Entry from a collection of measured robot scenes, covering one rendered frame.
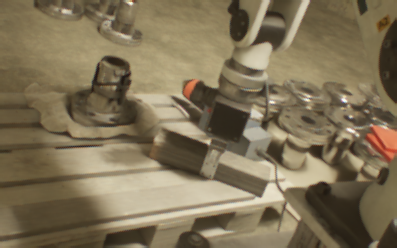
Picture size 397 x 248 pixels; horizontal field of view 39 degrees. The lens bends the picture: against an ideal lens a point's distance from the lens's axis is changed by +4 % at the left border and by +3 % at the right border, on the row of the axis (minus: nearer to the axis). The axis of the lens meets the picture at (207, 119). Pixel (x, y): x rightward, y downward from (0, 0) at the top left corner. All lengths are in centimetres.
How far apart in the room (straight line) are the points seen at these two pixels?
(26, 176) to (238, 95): 72
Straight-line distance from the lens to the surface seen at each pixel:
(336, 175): 278
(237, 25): 181
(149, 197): 183
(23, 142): 199
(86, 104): 219
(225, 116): 186
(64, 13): 348
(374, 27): 120
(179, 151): 202
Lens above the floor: 123
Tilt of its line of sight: 26 degrees down
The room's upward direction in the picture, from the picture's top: 20 degrees clockwise
